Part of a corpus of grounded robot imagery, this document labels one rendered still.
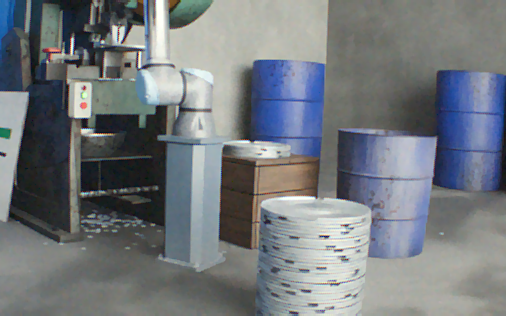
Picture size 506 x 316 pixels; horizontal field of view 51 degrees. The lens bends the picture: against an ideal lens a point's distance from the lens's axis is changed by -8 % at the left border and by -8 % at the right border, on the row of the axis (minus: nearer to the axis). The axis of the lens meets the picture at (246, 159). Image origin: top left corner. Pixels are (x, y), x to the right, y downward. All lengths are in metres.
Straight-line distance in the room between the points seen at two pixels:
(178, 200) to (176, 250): 0.18
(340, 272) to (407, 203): 0.87
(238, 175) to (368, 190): 0.51
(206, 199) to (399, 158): 0.74
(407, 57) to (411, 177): 3.15
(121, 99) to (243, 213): 0.70
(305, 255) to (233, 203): 0.96
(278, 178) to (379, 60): 3.28
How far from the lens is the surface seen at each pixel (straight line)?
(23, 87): 2.70
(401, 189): 2.20
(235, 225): 2.31
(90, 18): 2.56
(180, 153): 1.93
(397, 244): 2.26
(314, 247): 1.38
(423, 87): 5.18
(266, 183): 2.25
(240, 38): 4.87
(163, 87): 1.88
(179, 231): 1.98
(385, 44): 5.41
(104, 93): 2.40
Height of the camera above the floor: 0.60
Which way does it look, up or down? 6 degrees down
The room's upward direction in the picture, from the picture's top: 3 degrees clockwise
